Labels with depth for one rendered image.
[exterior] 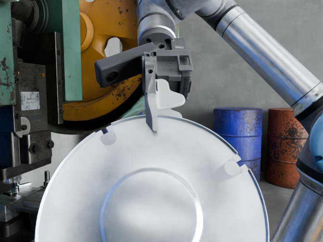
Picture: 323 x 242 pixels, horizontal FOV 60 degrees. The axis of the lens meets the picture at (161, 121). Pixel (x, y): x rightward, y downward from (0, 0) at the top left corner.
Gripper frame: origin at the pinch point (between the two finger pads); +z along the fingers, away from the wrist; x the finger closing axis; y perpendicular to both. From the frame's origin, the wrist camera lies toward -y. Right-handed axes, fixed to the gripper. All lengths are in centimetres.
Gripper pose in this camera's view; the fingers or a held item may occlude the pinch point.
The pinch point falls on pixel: (149, 127)
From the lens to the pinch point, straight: 41.0
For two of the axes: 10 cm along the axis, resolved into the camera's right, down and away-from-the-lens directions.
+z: 0.6, 7.8, -6.3
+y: 10.0, -0.1, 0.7
